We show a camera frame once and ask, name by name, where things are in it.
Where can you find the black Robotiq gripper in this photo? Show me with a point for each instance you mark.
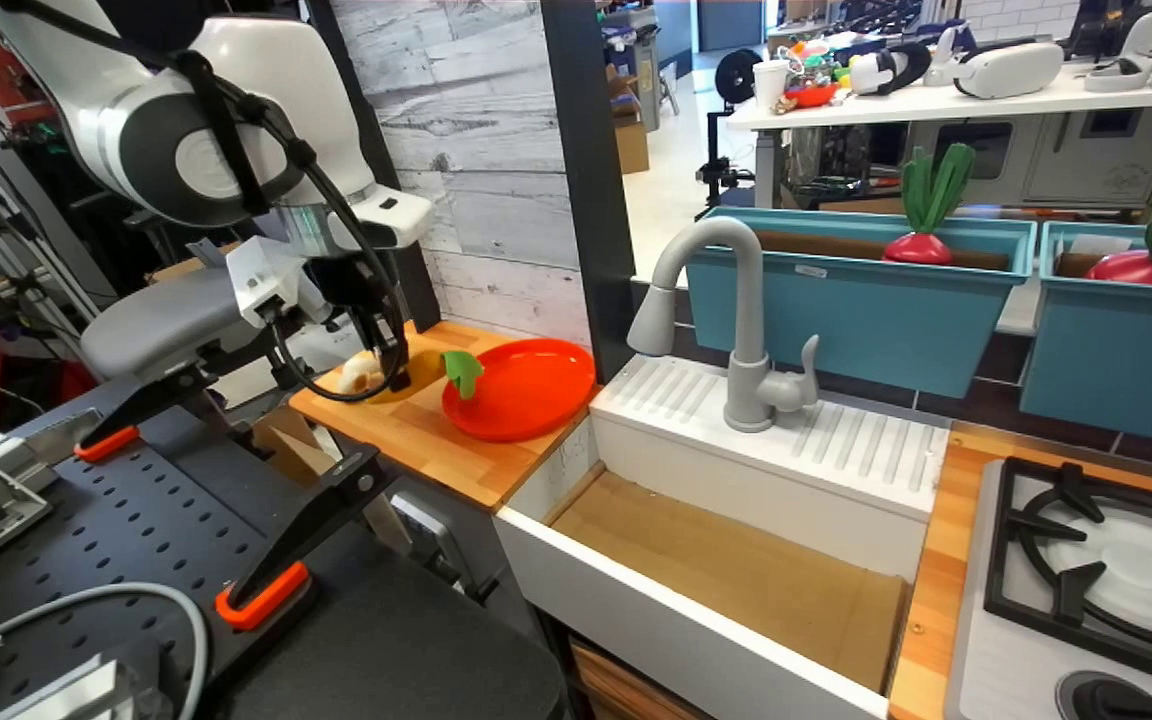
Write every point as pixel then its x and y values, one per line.
pixel 343 285

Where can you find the yellow stuffed carrot green leaves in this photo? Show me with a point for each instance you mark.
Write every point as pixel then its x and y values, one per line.
pixel 458 375

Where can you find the grey toy faucet spout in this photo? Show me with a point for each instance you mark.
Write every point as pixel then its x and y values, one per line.
pixel 744 332

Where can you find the red round plate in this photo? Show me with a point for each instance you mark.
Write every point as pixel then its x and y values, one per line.
pixel 529 391

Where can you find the wooden stove counter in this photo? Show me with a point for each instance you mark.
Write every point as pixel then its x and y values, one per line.
pixel 929 584

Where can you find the wooden cutting board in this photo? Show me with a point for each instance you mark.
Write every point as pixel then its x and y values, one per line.
pixel 458 461

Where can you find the black orange bar clamp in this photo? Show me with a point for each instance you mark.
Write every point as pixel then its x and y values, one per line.
pixel 297 547
pixel 139 423

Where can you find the grey wood-look backsplash panel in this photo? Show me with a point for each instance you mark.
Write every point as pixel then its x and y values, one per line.
pixel 499 162

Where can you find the grey office chair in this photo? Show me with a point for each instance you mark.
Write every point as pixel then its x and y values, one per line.
pixel 149 332

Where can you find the black perforated work table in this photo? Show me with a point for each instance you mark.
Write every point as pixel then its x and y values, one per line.
pixel 98 563

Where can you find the white toy sink basin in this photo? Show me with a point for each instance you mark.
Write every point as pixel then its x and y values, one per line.
pixel 737 563

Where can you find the teal plastic bin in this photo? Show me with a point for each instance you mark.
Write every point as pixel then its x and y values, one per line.
pixel 869 314
pixel 1120 363

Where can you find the white background table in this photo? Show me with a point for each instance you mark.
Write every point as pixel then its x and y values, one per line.
pixel 937 104

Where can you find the white VR headset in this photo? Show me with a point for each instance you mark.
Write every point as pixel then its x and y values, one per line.
pixel 1000 68

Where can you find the toy gas stove top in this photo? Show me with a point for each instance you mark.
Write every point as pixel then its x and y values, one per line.
pixel 1108 603

